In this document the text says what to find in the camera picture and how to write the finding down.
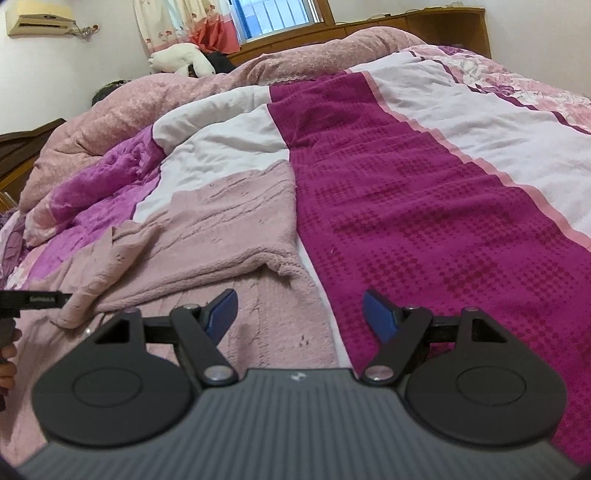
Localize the white plush toy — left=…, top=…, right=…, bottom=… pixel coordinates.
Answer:
left=148, top=44, right=217, bottom=78

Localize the pink floral comforter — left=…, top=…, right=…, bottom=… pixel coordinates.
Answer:
left=18, top=26, right=428, bottom=222

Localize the magenta white patchwork quilt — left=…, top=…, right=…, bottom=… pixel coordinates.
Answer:
left=0, top=44, right=591, bottom=467

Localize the person's left hand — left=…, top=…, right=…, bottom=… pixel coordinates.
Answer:
left=0, top=344, right=18, bottom=392

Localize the beige air conditioner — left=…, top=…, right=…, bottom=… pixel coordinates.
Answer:
left=4, top=0, right=100, bottom=41

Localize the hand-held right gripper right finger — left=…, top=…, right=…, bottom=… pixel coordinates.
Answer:
left=360, top=289, right=506, bottom=386

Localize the pink knit sweater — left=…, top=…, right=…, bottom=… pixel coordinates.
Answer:
left=0, top=161, right=354, bottom=462

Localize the dark grey cloth bundle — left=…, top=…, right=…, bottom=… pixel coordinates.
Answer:
left=91, top=80, right=136, bottom=110

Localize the floral curtain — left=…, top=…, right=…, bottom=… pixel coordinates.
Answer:
left=133, top=0, right=242, bottom=55

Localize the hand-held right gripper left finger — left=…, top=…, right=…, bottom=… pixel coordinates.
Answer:
left=95, top=289, right=239, bottom=386

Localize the dark wooden headboard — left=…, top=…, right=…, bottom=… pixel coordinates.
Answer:
left=0, top=119, right=68, bottom=195

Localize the window with blue bars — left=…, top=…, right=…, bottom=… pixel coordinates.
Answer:
left=231, top=0, right=335, bottom=45

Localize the black cloth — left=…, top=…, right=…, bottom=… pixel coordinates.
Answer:
left=187, top=51, right=237, bottom=77

